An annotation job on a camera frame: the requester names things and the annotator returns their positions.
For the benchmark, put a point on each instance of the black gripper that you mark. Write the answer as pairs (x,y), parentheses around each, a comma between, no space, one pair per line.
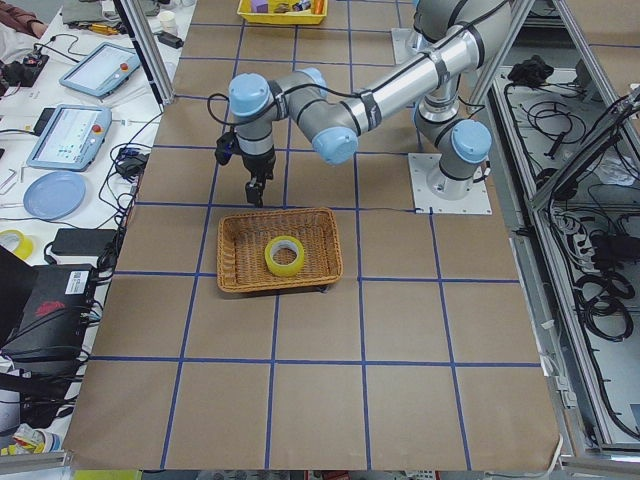
(258,164)

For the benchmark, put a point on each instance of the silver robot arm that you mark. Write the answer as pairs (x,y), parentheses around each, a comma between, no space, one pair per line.
(460,36)

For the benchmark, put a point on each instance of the spare yellow tape roll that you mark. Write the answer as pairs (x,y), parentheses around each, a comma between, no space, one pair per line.
(17,243)

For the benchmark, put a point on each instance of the brown wicker basket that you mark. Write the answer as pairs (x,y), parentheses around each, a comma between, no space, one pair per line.
(241,266)

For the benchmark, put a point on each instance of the purple foam cube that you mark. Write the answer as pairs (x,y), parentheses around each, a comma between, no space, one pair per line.
(259,6)

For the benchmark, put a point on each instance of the brown toy figure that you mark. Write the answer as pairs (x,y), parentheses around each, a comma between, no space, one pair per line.
(282,8)

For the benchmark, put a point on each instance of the near teach pendant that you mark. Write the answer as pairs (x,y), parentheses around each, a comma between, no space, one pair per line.
(71,138)

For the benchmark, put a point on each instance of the teach pendant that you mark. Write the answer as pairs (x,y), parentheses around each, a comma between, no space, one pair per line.
(71,138)
(102,71)

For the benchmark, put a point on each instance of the white paper cup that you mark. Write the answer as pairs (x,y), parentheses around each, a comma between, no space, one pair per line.
(167,21)

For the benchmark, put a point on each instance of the far teach pendant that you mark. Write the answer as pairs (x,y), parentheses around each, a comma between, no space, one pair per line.
(102,71)

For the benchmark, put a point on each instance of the orange toy carrot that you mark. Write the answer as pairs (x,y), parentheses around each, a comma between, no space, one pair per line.
(319,7)

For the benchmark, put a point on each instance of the black power adapter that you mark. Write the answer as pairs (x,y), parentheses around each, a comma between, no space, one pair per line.
(79,242)

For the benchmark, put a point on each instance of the blue plate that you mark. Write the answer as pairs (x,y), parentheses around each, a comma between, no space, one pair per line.
(54,195)

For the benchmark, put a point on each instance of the black computer box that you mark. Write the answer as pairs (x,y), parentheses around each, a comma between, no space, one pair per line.
(44,308)

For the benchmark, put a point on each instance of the aluminium frame post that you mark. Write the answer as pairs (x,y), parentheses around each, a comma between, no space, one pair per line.
(145,45)

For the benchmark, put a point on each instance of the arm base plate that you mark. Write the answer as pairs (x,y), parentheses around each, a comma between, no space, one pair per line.
(406,43)
(435,193)

